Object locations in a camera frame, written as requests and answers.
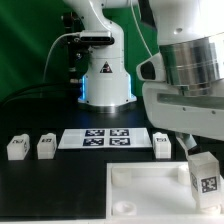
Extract white camera cable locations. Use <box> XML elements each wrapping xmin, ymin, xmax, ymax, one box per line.
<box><xmin>41</xmin><ymin>32</ymin><xmax>82</xmax><ymax>84</ymax></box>

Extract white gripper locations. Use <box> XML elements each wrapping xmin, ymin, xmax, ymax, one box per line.
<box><xmin>142</xmin><ymin>81</ymin><xmax>224</xmax><ymax>156</ymax></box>

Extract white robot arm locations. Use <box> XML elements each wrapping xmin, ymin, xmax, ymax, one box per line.
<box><xmin>63</xmin><ymin>0</ymin><xmax>224</xmax><ymax>149</ymax></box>

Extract black cables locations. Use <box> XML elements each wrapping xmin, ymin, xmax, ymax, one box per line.
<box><xmin>0</xmin><ymin>81</ymin><xmax>83</xmax><ymax>108</ymax></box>

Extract white marker sheet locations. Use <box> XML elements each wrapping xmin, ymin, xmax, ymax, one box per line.
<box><xmin>58</xmin><ymin>128</ymin><xmax>152</xmax><ymax>149</ymax></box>

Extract white square table top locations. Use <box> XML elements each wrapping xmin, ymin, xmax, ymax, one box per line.
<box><xmin>106</xmin><ymin>162</ymin><xmax>224</xmax><ymax>224</ymax></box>

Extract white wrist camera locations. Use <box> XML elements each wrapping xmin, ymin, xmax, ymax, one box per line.
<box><xmin>136</xmin><ymin>53</ymin><xmax>166</xmax><ymax>82</ymax></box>

